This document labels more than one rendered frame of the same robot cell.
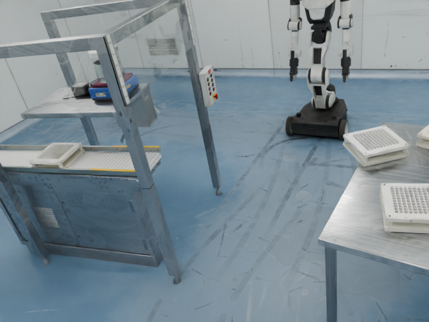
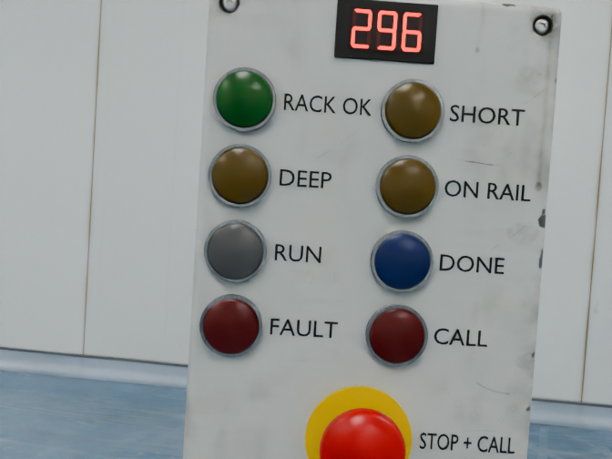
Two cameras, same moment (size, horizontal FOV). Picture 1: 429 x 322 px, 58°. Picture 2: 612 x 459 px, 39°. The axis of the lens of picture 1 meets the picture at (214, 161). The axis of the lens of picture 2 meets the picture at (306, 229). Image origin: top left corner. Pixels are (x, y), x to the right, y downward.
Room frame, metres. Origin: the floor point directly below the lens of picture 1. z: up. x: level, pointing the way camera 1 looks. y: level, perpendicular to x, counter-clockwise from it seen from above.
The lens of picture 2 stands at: (2.56, -0.45, 1.00)
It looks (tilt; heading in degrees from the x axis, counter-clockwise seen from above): 3 degrees down; 65
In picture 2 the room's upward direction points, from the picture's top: 4 degrees clockwise
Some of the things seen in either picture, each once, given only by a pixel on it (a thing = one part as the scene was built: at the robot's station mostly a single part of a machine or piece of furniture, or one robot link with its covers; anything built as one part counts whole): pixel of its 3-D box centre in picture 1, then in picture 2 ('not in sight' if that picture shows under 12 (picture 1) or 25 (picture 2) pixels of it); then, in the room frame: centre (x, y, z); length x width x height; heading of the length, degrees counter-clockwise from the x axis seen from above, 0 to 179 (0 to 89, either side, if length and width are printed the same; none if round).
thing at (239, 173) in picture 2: not in sight; (239, 175); (2.71, -0.07, 1.00); 0.03 x 0.01 x 0.03; 157
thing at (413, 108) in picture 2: not in sight; (413, 110); (2.78, -0.10, 1.04); 0.03 x 0.01 x 0.03; 157
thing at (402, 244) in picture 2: not in sight; (402, 261); (2.78, -0.10, 0.97); 0.03 x 0.01 x 0.03; 157
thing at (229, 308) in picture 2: not in sight; (230, 326); (2.71, -0.07, 0.93); 0.03 x 0.01 x 0.03; 157
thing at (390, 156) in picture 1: (374, 148); not in sight; (1.74, -0.86, 0.81); 0.24 x 0.24 x 0.02; 3
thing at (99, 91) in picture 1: (114, 85); not in sight; (2.12, 0.46, 1.31); 0.21 x 0.20 x 0.09; 157
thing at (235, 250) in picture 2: not in sight; (235, 250); (2.71, -0.07, 0.97); 0.03 x 0.01 x 0.03; 157
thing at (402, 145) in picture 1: (375, 140); not in sight; (1.74, -0.86, 0.86); 0.25 x 0.24 x 0.02; 93
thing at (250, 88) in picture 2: not in sight; (244, 98); (2.71, -0.07, 1.04); 0.03 x 0.01 x 0.03; 157
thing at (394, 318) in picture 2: not in sight; (397, 335); (2.78, -0.10, 0.93); 0.03 x 0.01 x 0.03; 157
